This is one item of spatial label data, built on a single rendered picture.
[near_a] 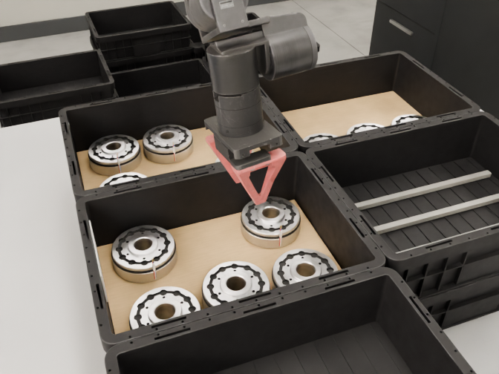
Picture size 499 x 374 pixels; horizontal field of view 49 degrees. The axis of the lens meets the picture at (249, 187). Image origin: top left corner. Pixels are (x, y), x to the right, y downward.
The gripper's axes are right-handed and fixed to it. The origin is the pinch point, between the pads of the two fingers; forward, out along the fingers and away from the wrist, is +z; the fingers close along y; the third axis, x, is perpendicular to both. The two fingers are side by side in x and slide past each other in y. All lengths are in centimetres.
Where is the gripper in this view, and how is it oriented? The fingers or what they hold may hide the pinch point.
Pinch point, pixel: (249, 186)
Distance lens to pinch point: 73.8
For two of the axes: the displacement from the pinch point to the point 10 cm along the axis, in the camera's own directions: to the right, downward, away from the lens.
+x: -9.0, 3.2, -3.1
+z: 1.1, 8.3, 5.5
